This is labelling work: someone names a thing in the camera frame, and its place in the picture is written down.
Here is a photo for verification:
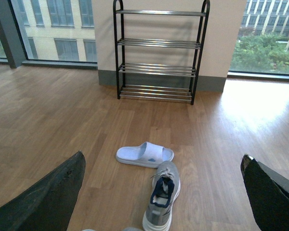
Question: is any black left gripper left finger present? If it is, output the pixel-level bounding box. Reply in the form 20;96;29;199
0;151;86;231

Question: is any light blue slide slipper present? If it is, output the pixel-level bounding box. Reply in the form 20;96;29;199
116;141;174;168

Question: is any black metal shoe rack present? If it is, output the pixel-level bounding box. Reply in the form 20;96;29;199
113;0;210;104

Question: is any grey knit sneaker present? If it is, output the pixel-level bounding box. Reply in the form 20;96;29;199
143;161;181;231

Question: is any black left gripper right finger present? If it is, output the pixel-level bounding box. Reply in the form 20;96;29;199
240;154;289;231

